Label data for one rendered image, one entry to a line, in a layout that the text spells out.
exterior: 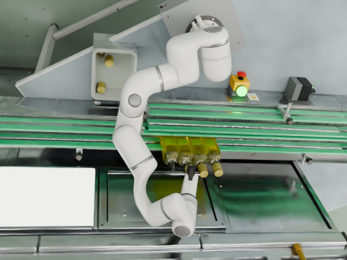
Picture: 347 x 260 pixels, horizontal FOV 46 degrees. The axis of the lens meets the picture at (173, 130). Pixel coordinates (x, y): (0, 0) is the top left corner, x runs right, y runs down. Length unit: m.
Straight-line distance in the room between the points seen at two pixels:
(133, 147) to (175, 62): 0.29
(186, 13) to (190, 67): 0.34
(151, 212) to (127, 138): 0.24
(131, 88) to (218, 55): 0.29
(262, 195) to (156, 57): 0.74
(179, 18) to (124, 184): 0.68
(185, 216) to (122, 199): 0.38
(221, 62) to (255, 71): 0.57
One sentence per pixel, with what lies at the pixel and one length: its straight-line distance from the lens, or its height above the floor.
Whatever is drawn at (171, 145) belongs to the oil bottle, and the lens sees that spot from 1.61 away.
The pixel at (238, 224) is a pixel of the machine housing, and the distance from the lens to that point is 1.63.
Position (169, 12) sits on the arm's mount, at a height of 0.85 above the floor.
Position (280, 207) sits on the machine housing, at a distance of 1.77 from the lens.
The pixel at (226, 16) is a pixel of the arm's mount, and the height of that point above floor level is 0.87.
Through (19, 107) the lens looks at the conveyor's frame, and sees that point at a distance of 1.75.
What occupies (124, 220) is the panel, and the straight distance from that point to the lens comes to 1.51.
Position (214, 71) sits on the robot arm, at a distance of 1.30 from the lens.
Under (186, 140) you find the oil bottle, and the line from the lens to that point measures 1.66.
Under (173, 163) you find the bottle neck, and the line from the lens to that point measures 1.55.
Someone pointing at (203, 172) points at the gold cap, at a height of 1.16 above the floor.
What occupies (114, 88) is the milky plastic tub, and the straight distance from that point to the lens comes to 1.75.
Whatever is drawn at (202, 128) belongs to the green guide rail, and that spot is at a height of 0.94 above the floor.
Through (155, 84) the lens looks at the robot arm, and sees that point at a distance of 1.25.
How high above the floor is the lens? 2.30
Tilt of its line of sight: 54 degrees down
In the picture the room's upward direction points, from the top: 167 degrees clockwise
